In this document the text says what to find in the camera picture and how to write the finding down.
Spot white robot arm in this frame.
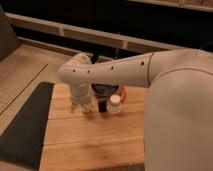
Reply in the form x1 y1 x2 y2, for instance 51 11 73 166
58 48 213 171

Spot black eraser block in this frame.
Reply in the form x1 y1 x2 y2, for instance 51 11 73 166
98 98 107 113

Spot dark floor mat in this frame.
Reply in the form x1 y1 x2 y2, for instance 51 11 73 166
0 82 54 170

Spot black round bowl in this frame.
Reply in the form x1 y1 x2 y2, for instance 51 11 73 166
91 84 119 97

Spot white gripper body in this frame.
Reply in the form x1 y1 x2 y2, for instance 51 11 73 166
69 84 92 113

